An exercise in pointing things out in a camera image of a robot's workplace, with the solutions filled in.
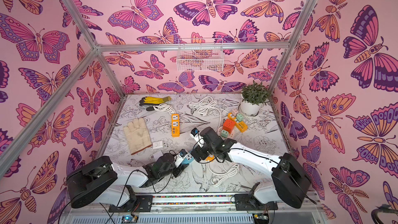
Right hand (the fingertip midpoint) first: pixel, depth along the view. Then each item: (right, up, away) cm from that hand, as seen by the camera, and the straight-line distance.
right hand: (194, 150), depth 82 cm
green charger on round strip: (+17, +7, +8) cm, 20 cm away
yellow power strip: (-13, +7, +15) cm, 21 cm away
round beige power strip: (+21, +5, +13) cm, 26 cm away
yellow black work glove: (-35, +27, +32) cm, 54 cm away
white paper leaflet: (-22, -5, +6) cm, 24 cm away
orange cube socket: (+19, +12, +11) cm, 25 cm away
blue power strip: (-4, -6, +4) cm, 8 cm away
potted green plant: (+35, +29, +11) cm, 47 cm away
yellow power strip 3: (+29, +10, +18) cm, 36 cm away
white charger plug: (-23, 0, +10) cm, 25 cm away
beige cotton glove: (-37, +5, +16) cm, 40 cm away
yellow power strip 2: (+8, -1, -10) cm, 12 cm away
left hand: (-5, -7, +6) cm, 11 cm away
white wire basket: (+3, +55, +15) cm, 57 cm away
